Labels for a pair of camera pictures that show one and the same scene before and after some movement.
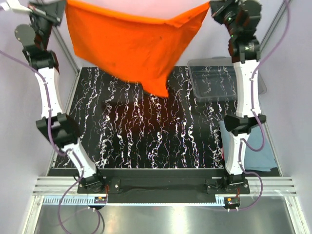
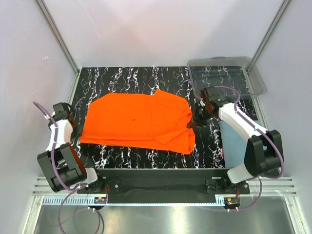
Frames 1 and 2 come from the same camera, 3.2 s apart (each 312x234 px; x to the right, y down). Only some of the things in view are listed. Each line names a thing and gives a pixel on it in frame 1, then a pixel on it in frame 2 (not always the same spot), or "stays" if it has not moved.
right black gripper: x=218 y=7 -> x=197 y=123
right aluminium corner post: x=272 y=26 stays
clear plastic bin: x=213 y=79 stays
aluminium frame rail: x=258 y=186 stays
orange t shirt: x=145 y=41 -> x=160 y=120
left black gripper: x=50 y=11 -> x=76 y=134
